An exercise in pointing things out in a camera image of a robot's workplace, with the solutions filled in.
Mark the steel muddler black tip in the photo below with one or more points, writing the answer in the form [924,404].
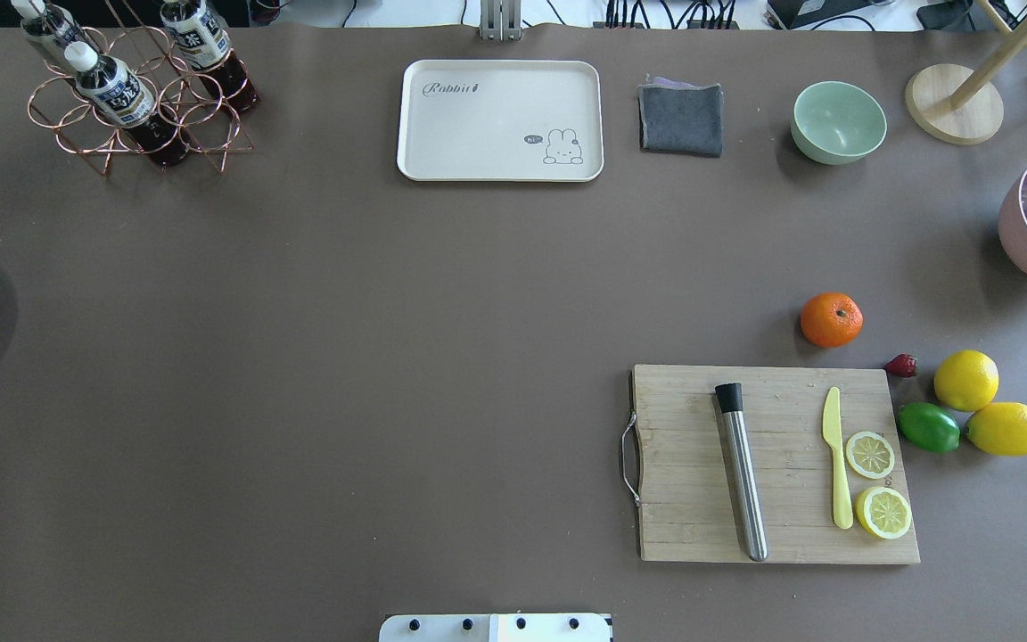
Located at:
[748,507]

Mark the copper wire bottle rack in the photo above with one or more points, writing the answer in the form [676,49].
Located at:
[141,41]

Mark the green lime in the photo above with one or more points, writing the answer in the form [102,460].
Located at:
[929,427]

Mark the yellow lemon upper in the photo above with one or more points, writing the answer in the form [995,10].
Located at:
[967,380]

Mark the red strawberry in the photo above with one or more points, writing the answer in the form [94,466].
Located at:
[904,365]

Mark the orange fruit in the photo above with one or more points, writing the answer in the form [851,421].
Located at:
[831,319]

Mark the cream rabbit tray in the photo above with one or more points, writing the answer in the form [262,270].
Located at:
[500,121]

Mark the lemon slice upper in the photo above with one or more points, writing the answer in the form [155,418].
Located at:
[870,455]

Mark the lemon slice lower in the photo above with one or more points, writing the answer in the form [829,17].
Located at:
[883,512]

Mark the tea bottle front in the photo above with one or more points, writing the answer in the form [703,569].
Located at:
[123,100]

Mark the mint green bowl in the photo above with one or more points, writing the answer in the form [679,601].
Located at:
[836,123]

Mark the tea bottle back right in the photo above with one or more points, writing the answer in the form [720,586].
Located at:
[203,42]

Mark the tea bottle back left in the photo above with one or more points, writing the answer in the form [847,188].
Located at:
[50,30]

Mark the grey folded cloth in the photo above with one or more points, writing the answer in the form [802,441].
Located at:
[679,117]

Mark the lemon slice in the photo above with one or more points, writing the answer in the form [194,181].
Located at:
[870,455]
[883,512]

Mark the yellow lemon lower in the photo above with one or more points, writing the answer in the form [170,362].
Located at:
[999,429]

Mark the tea bottle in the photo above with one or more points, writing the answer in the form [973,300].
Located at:
[123,100]
[50,30]
[203,42]

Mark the yellow lemon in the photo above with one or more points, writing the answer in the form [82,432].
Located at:
[967,380]
[999,429]

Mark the yellow plastic knife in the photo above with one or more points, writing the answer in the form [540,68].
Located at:
[842,515]

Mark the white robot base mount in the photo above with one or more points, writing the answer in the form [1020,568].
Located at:
[498,627]

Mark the wooden cutting board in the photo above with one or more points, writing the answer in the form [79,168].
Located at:
[686,508]

